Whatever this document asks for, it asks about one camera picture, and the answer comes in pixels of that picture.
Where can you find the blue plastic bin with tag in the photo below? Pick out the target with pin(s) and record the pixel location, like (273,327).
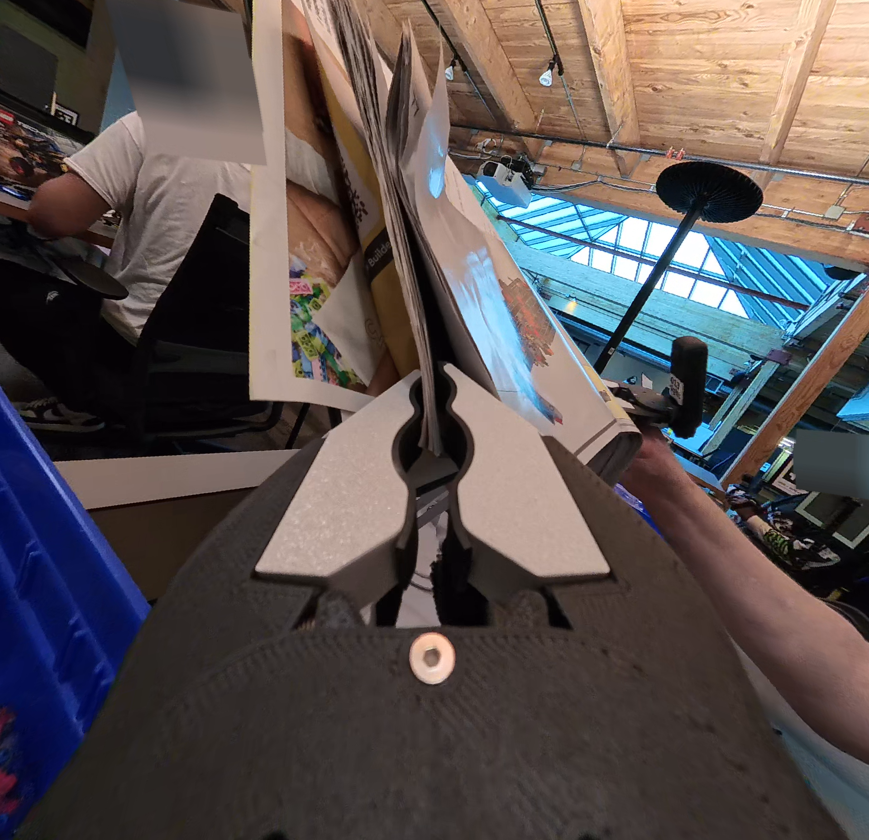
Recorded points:
(54,582)

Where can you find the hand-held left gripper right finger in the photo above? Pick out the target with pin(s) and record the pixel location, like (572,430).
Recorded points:
(529,514)

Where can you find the lego instruction booklet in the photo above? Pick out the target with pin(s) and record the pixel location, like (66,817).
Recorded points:
(461,276)

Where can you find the wooden support post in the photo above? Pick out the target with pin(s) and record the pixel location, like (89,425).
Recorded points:
(801,392)

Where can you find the grey computer monitor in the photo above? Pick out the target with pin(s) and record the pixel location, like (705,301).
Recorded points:
(835,521)

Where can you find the white ceiling projector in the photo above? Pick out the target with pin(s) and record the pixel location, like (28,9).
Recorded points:
(506,178)

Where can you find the person's right forearm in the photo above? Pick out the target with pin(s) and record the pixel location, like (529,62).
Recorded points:
(747,588)

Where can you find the black office chair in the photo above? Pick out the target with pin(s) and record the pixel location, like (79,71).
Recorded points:
(197,296)

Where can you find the ceiling spotlight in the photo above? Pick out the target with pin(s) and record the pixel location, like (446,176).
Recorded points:
(546,76)
(449,72)

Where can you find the colourful toy box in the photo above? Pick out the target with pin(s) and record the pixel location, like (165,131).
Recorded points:
(34,147)

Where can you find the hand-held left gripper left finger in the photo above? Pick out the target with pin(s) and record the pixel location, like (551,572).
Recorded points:
(339,514)

